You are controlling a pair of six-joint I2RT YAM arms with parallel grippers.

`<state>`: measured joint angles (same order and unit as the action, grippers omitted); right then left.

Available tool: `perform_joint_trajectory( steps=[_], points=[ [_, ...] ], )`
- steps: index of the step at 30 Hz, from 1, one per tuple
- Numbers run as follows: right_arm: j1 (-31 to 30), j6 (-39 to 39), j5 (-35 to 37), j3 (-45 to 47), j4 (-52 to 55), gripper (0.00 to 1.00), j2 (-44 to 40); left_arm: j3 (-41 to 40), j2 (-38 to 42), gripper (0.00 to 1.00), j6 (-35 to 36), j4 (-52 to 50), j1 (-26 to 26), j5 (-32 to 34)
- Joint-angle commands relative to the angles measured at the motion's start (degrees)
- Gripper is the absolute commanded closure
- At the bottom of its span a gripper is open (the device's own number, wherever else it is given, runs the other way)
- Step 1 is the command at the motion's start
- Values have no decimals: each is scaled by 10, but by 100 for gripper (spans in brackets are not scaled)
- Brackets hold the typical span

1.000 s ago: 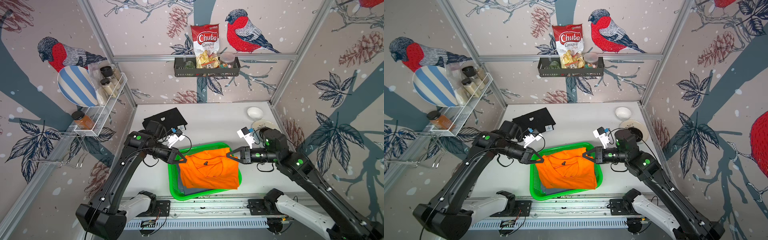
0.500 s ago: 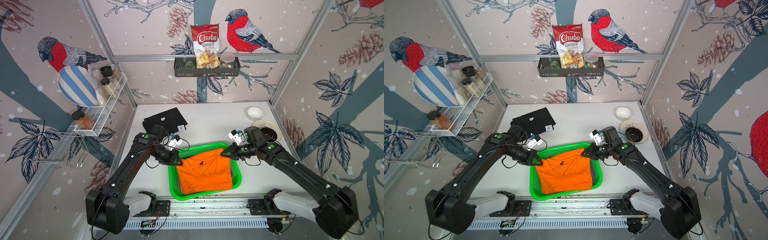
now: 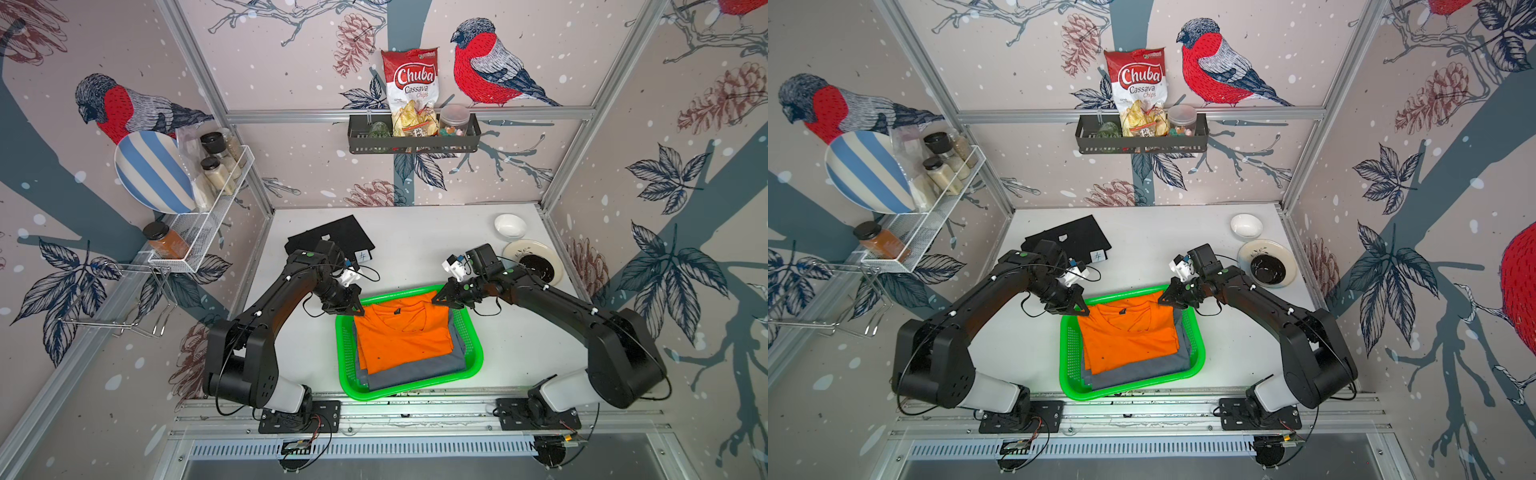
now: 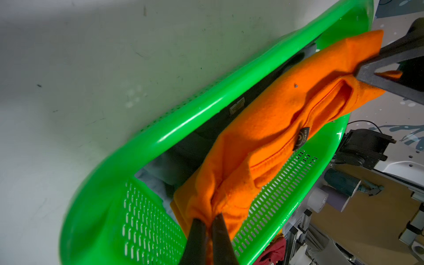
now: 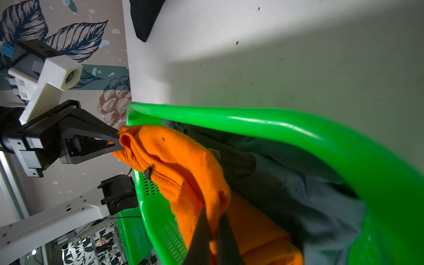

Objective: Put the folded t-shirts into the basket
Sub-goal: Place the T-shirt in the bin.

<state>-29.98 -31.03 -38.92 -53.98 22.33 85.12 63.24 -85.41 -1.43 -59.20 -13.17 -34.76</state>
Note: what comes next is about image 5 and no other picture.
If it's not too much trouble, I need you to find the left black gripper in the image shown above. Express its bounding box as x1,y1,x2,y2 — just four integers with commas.
1,100,124,177

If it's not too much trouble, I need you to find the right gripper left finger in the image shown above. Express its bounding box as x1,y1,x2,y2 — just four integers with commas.
183,208,210,265

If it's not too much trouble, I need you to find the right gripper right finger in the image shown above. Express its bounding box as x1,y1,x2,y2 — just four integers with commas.
217,213,245,265

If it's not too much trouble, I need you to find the orange t-shirt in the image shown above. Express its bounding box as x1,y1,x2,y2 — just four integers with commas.
114,124,304,265

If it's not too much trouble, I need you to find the grey t-shirt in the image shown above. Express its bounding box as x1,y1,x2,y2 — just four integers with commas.
163,120,366,265

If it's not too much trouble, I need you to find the black t-shirt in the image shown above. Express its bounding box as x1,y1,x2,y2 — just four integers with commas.
129,0,165,43

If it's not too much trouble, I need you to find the green plastic basket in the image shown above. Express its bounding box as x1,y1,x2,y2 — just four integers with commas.
127,102,424,265

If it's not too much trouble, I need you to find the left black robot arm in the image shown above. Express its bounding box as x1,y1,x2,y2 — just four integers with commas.
1,100,138,265

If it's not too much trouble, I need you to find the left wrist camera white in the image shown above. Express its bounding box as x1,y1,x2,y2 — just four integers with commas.
8,40,83,125

